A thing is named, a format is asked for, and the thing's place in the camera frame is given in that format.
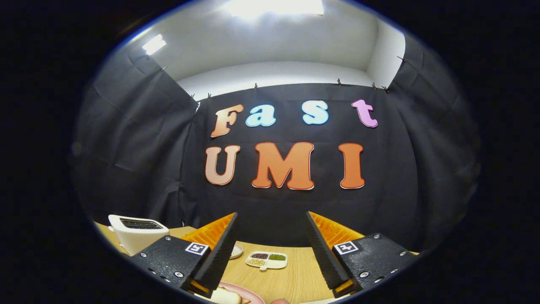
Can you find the white divided bean dish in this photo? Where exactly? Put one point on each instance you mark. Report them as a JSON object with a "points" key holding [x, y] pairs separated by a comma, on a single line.
{"points": [[276, 264]]}

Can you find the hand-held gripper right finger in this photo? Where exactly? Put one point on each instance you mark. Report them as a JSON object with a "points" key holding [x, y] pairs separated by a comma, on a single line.
{"points": [[325, 253]]}

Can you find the white toaster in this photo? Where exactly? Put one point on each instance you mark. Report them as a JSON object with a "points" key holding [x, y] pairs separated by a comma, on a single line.
{"points": [[139, 238]]}

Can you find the black backdrop cloth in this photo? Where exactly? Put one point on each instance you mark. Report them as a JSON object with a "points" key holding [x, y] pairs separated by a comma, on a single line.
{"points": [[287, 211]]}

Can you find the toasted bread slice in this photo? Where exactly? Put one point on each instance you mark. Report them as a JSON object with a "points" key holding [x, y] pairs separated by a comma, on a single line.
{"points": [[225, 295]]}

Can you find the pink plate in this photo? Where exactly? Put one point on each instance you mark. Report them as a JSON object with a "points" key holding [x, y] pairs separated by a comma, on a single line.
{"points": [[249, 293]]}

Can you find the white round plate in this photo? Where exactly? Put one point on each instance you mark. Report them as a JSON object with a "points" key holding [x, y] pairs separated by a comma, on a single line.
{"points": [[236, 252]]}

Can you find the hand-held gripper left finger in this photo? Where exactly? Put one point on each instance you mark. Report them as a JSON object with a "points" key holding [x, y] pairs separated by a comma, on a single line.
{"points": [[219, 253]]}

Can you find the small ceiling light panel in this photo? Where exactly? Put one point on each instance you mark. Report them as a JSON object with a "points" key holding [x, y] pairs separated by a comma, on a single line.
{"points": [[154, 44]]}

